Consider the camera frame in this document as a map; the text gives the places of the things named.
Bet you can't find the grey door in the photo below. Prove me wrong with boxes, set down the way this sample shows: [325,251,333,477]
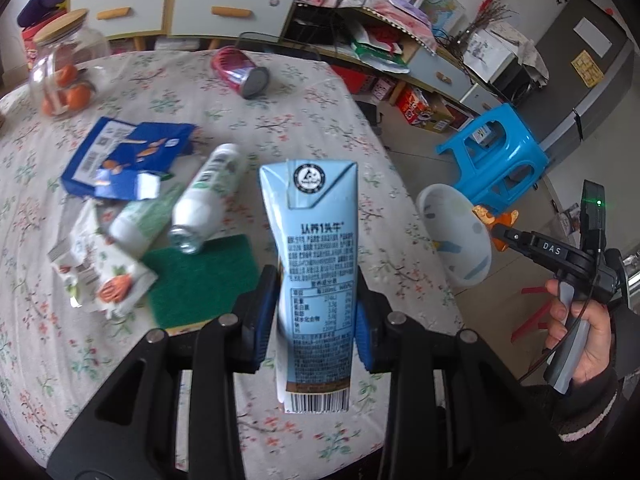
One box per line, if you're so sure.
[530,0,636,161]

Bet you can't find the red stool frame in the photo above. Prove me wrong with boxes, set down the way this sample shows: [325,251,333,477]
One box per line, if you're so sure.
[510,285,556,343]

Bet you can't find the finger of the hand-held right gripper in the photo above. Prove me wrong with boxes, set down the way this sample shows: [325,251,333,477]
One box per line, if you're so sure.
[491,225,539,261]

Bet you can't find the person's right hand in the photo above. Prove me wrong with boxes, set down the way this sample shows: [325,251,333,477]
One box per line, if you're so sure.
[545,280,617,387]

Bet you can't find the white plastic bottle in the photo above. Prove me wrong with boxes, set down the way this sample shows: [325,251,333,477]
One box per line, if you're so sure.
[169,143,247,255]

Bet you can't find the black chair back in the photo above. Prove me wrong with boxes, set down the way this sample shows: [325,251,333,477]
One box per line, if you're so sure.
[237,31,331,61]

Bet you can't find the glass jar with wooden lid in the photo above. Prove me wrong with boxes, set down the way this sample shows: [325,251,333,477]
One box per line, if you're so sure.
[28,9,111,120]

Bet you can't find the person's right forearm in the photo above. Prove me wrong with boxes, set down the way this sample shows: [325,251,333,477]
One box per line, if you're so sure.
[520,365,640,480]

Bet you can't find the low wooden sideboard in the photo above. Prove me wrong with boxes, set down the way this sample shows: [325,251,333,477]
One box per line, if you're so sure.
[285,5,506,116]

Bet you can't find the green scouring pad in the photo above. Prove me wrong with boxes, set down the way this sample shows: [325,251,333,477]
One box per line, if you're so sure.
[140,234,262,331]

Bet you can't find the white orange print snack wrapper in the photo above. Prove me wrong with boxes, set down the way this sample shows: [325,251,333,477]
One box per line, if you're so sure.
[47,202,160,321]

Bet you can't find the paper covered appliance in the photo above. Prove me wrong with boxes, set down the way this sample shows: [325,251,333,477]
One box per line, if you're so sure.
[462,25,551,106]

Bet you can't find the blue plastic stool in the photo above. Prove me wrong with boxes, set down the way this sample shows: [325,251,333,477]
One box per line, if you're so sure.
[434,103,551,216]

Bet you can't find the tangerine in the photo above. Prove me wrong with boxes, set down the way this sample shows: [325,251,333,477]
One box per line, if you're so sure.
[66,84,95,110]
[54,62,80,86]

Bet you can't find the dried branches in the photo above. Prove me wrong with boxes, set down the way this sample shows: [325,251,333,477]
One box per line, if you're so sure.
[450,0,521,61]

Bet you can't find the white plastic basin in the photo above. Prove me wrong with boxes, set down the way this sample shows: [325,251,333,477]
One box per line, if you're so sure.
[416,183,493,289]

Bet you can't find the red cardboard box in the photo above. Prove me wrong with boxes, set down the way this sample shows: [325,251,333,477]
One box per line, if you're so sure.
[397,85,456,131]

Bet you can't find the white green tube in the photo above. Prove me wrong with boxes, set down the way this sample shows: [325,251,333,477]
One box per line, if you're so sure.
[109,185,186,253]

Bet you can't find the orange plastic object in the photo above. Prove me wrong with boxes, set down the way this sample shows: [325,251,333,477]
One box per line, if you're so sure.
[472,205,520,251]

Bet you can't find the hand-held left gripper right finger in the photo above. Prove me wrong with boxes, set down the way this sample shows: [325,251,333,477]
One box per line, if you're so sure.
[354,267,591,480]

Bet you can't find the blue almond snack box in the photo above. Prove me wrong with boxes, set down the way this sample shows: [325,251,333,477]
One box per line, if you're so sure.
[60,116,196,201]

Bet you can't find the light blue milk carton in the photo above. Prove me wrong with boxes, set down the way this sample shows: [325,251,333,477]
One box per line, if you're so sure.
[258,159,362,414]

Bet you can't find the green red plastic bag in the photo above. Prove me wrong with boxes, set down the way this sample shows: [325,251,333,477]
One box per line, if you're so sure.
[350,25,408,63]

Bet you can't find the pink can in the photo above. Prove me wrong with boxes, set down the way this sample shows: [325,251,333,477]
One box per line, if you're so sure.
[211,46,271,99]

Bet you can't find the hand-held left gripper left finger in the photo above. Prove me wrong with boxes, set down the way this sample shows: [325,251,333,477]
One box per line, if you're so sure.
[46,264,281,480]

